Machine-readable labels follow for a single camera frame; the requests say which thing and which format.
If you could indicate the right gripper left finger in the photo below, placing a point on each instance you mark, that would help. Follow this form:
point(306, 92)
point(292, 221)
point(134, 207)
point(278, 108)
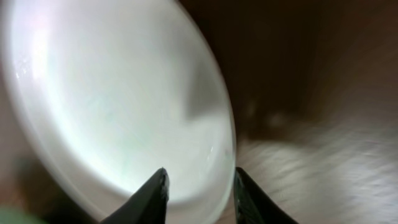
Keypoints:
point(148, 205)

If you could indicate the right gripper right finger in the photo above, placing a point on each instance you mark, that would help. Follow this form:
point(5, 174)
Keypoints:
point(253, 205)

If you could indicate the white plate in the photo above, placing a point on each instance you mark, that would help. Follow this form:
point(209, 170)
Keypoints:
point(108, 92)

